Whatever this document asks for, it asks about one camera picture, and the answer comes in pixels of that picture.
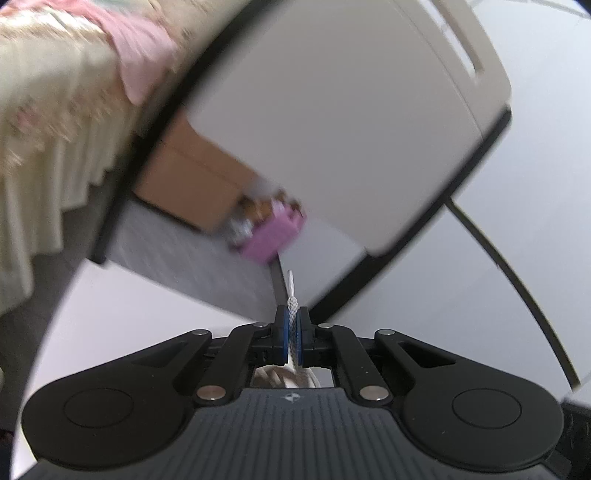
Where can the pink cardboard box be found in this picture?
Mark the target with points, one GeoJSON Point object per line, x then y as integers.
{"type": "Point", "coordinates": [268, 240]}

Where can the white and brown shoe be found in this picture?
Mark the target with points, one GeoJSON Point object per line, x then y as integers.
{"type": "Point", "coordinates": [277, 376]}

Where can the brown cardboard box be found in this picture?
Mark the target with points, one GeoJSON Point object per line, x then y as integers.
{"type": "Point", "coordinates": [256, 210]}

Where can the pink blanket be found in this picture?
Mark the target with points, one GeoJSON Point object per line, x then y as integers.
{"type": "Point", "coordinates": [138, 60]}

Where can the white shoelace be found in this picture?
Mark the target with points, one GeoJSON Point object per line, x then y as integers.
{"type": "Point", "coordinates": [292, 302]}

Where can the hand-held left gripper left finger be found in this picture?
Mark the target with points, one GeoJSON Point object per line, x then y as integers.
{"type": "Point", "coordinates": [282, 330]}

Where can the wooden drawer cabinet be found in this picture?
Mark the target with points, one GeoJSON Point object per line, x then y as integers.
{"type": "Point", "coordinates": [194, 184]}

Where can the bed with floral cream bedspread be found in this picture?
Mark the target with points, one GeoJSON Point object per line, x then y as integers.
{"type": "Point", "coordinates": [46, 138]}

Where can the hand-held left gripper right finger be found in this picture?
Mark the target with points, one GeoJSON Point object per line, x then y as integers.
{"type": "Point", "coordinates": [302, 330]}

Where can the white chair with black frame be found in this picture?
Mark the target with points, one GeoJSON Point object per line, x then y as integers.
{"type": "Point", "coordinates": [346, 115]}

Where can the clear plastic bag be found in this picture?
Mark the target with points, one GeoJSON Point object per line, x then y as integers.
{"type": "Point", "coordinates": [236, 230]}

